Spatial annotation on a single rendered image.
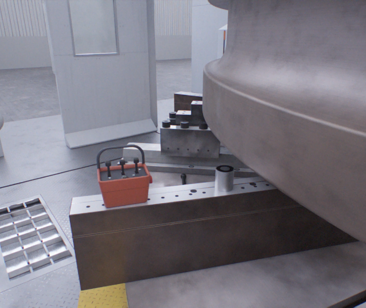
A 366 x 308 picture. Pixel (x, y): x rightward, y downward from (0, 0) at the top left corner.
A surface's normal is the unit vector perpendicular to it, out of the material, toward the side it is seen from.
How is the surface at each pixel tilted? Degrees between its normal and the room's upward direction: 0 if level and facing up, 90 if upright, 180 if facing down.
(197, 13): 90
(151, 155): 72
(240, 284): 0
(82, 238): 90
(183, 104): 90
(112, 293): 0
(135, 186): 97
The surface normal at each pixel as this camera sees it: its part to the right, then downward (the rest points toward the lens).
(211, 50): -0.80, 0.22
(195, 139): -0.15, 0.36
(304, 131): -0.92, 0.15
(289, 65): -0.91, -0.18
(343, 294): 0.00, -0.93
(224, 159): -0.15, 0.05
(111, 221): 0.24, 0.36
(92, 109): 0.59, 0.29
